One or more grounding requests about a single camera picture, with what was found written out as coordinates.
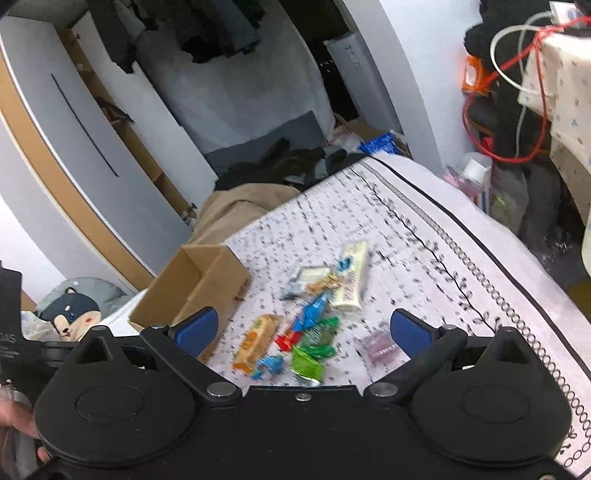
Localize red cable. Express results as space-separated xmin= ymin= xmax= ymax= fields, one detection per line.
xmin=462 ymin=14 xmax=570 ymax=165

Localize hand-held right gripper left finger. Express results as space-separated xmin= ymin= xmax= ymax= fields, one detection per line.
xmin=69 ymin=307 xmax=243 ymax=407

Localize white appliance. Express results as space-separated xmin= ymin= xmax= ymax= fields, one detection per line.
xmin=322 ymin=31 xmax=394 ymax=126

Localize small white wafer packet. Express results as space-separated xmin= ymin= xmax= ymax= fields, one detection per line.
xmin=281 ymin=265 xmax=334 ymax=301

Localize hanging dark clothes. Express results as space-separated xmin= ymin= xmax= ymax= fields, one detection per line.
xmin=87 ymin=0 xmax=274 ymax=75

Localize person's left hand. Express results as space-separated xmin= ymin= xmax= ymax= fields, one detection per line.
xmin=0 ymin=396 xmax=51 ymax=464

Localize snack packets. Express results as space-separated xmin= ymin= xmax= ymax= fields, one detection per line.
xmin=231 ymin=314 xmax=282 ymax=376

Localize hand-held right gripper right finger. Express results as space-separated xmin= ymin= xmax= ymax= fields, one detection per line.
xmin=364 ymin=308 xmax=540 ymax=408

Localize floral cloth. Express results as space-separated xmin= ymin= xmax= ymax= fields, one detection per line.
xmin=516 ymin=31 xmax=591 ymax=223

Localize blue plastic bag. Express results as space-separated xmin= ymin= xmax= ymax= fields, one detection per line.
xmin=358 ymin=130 xmax=403 ymax=156

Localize long white cracker packet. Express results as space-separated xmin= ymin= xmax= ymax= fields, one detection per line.
xmin=327 ymin=239 xmax=373 ymax=315

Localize pink translucent snack packet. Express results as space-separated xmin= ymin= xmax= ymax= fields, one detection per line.
xmin=359 ymin=333 xmax=400 ymax=366

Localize red candy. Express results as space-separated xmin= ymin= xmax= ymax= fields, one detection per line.
xmin=274 ymin=331 xmax=304 ymax=353

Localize light green snack packet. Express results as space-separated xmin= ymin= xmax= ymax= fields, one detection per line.
xmin=290 ymin=346 xmax=325 ymax=387

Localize pile of dark clothes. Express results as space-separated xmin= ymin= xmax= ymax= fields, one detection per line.
xmin=214 ymin=137 xmax=371 ymax=193

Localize black fluffy garment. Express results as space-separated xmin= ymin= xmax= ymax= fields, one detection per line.
xmin=464 ymin=0 xmax=556 ymax=158

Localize white wardrobe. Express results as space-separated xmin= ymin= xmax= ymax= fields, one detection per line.
xmin=0 ymin=16 xmax=219 ymax=296

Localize small tan snack packet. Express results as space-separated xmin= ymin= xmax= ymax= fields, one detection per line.
xmin=305 ymin=271 xmax=343 ymax=294

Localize printed white bed sheet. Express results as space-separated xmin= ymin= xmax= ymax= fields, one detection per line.
xmin=99 ymin=152 xmax=591 ymax=480

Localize white cable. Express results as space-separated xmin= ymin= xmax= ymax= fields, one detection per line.
xmin=488 ymin=11 xmax=563 ymax=154

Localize clear plastic bottle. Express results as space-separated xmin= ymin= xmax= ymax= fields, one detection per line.
xmin=454 ymin=151 xmax=494 ymax=205

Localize dark green snack packet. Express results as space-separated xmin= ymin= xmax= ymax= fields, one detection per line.
xmin=299 ymin=316 xmax=341 ymax=361

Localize blue snack packet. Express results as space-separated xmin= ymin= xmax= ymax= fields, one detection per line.
xmin=291 ymin=295 xmax=331 ymax=334

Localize small blue candy packet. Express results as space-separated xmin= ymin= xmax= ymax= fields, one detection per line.
xmin=251 ymin=354 xmax=285 ymax=381

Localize grey cushion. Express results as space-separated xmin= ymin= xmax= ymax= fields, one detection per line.
xmin=202 ymin=110 xmax=325 ymax=154

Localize orange tissue box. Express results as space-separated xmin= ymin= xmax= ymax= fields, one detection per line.
xmin=460 ymin=54 xmax=491 ymax=96

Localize cardboard box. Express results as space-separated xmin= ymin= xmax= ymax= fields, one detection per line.
xmin=128 ymin=244 xmax=253 ymax=361

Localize dog plush toy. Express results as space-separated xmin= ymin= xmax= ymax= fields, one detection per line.
xmin=39 ymin=286 xmax=103 ymax=343

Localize beige blanket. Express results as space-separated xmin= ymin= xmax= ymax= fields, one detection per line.
xmin=190 ymin=182 xmax=302 ymax=259

